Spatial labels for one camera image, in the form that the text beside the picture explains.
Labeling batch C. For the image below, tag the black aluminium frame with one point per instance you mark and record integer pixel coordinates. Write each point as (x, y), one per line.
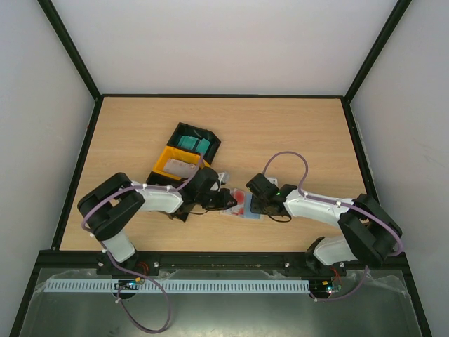
(66, 258)

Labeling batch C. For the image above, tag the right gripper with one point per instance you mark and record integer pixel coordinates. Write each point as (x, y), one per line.
(258, 203)

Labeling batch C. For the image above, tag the black bin with teal cards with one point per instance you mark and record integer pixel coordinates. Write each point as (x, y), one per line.
(183, 129)

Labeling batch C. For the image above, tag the light blue slotted cable duct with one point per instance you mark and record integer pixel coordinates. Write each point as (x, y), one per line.
(177, 286)

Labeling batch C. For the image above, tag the yellow card bin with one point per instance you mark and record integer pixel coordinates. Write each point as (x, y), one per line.
(175, 153)

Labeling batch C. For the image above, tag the red circle credit card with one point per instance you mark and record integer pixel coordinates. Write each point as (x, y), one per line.
(234, 211)

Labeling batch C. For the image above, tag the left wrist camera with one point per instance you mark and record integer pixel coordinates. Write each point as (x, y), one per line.
(223, 178)

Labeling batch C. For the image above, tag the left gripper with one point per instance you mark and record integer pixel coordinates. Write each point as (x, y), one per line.
(223, 204)

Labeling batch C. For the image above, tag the black bin with red cards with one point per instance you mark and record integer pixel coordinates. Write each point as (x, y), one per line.
(162, 180)

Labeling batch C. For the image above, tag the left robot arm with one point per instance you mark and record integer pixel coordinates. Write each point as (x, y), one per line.
(108, 208)

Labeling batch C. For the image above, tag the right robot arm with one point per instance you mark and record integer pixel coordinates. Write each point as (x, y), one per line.
(369, 234)

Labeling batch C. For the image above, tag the beige card holder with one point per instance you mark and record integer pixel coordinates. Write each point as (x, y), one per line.
(248, 214)

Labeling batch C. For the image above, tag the teal card stack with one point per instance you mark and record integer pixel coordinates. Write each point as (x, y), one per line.
(191, 143)

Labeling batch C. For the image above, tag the white card stack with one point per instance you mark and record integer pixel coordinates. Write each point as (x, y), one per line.
(179, 169)

